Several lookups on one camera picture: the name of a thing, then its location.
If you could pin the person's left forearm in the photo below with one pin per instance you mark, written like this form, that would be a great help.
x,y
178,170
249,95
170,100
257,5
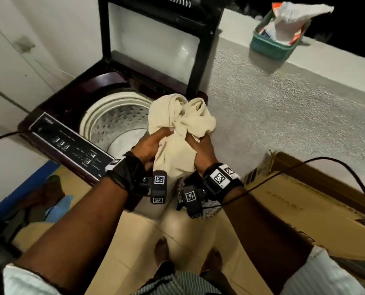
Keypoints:
x,y
75,233

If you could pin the person's right fingers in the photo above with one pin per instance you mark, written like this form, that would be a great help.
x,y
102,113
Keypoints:
x,y
200,138

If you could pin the person's left hand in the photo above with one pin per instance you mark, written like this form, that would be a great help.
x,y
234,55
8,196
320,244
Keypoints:
x,y
145,148

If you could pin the person's foot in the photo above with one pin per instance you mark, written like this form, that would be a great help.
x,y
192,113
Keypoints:
x,y
161,250
212,259

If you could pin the blue plastic item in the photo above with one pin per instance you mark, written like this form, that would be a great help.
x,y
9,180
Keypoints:
x,y
25,193

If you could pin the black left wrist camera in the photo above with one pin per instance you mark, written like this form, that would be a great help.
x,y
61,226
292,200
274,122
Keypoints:
x,y
139,181

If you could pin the person's right forearm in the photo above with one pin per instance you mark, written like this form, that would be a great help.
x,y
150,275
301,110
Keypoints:
x,y
263,235

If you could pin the person's right foot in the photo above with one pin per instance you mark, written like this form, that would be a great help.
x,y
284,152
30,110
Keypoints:
x,y
212,259

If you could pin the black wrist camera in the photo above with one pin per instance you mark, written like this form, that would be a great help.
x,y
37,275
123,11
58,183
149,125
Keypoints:
x,y
139,181
210,185

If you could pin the washing machine lid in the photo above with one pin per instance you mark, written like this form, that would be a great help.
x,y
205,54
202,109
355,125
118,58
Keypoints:
x,y
157,42

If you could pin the person's left thumb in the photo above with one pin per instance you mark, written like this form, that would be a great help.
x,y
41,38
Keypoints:
x,y
161,131

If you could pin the striped shorts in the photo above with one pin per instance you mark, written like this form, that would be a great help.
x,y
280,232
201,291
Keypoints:
x,y
182,282

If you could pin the cream cloth garment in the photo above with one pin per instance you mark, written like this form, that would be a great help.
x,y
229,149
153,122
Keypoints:
x,y
176,132

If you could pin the green plastic basket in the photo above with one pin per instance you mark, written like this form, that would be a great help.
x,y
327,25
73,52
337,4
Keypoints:
x,y
270,42

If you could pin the maroon top-load washing machine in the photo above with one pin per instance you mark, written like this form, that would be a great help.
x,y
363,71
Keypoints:
x,y
87,125

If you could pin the white plastic bag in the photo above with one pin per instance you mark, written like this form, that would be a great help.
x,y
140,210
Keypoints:
x,y
293,19

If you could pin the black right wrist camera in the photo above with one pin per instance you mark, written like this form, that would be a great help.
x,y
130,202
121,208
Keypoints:
x,y
210,185

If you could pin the person's right hand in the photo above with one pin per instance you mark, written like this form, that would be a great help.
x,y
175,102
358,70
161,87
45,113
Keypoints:
x,y
203,150

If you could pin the person's left foot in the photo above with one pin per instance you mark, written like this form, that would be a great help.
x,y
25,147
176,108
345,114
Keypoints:
x,y
161,250

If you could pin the brown cardboard box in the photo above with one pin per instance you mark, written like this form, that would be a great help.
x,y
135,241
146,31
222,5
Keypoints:
x,y
311,205

